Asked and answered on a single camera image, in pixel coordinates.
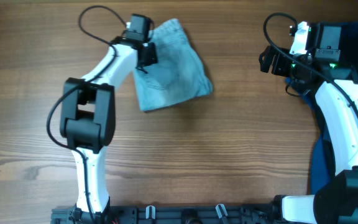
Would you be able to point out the dark blue garment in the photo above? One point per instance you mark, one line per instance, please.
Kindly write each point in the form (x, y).
(333, 96)

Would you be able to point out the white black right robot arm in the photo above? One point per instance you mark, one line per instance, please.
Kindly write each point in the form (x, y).
(335, 202)

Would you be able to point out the light blue denim shorts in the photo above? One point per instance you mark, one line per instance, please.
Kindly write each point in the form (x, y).
(178, 75)

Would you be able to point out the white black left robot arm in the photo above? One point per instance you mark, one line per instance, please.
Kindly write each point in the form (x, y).
(88, 121)

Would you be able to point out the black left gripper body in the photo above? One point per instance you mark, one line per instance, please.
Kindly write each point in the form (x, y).
(153, 58)

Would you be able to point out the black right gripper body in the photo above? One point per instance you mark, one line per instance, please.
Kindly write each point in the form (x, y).
(286, 66)

